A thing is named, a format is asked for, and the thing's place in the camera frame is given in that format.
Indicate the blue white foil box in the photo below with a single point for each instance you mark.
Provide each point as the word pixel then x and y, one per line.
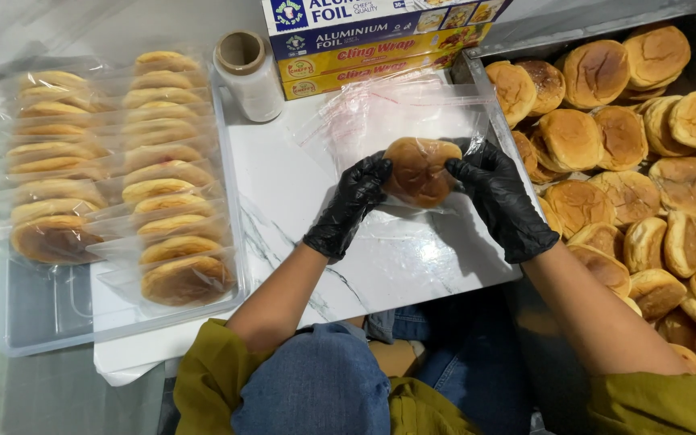
pixel 348 9
pixel 348 39

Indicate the person's left hand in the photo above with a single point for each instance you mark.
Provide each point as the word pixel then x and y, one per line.
pixel 342 214

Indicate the yellow cling wrap box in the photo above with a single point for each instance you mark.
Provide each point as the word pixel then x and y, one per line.
pixel 372 57
pixel 360 77

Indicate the large metal tray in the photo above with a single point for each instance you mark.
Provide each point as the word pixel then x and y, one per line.
pixel 553 362

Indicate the heap of unwrapped buns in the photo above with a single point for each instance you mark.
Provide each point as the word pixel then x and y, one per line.
pixel 626 193

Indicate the person's right fingers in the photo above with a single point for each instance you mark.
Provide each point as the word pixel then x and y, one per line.
pixel 466 166

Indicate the person's left fingers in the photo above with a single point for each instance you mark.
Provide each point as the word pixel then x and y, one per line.
pixel 372 175

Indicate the cling film roll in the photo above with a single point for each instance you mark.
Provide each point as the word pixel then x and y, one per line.
pixel 251 78

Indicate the person's blue jeans legs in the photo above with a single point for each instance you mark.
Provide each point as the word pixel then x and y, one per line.
pixel 324 386

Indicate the clear plastic tray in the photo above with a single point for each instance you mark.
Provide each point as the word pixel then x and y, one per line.
pixel 46 308

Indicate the brown burger bun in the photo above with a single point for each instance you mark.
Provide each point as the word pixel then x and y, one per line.
pixel 420 172

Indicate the person's right hand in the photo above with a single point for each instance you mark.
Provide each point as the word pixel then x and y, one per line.
pixel 502 202

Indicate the person's olive green garment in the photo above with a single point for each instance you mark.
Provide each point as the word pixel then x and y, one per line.
pixel 662 405

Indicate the clear plastic bag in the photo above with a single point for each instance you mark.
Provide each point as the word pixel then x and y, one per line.
pixel 472 130

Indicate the rows of bagged buns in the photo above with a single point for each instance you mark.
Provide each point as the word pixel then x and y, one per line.
pixel 124 169

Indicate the pile of clear plastic bags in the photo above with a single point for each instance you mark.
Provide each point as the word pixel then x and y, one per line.
pixel 378 112

